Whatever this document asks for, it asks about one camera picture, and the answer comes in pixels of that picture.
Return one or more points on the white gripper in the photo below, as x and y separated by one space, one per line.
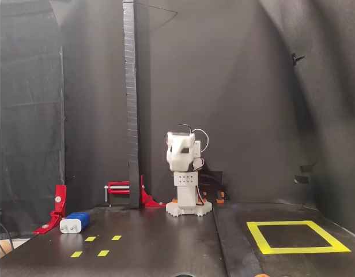
175 161

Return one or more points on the blue white charger block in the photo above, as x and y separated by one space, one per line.
82 220

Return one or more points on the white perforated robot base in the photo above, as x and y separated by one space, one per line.
202 209

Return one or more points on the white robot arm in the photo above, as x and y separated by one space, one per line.
186 199

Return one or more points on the red screw clamp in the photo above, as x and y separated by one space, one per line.
148 200

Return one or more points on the black backdrop cloth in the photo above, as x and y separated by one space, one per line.
238 86

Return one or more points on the small yellow tape marker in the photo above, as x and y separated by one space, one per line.
103 253
90 238
76 254
116 237

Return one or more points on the long black table strip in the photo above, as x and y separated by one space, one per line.
235 245

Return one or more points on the black tape piece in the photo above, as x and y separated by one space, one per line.
301 179
305 168

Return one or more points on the yellow tape square outline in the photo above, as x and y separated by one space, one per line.
281 250

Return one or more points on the dark plastic sheet panel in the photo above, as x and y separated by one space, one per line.
30 130

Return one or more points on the black screw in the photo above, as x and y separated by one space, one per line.
294 59

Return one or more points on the black tape-wrapped post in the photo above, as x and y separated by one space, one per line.
131 86

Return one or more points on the red metal bracket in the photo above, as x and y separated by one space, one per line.
60 193

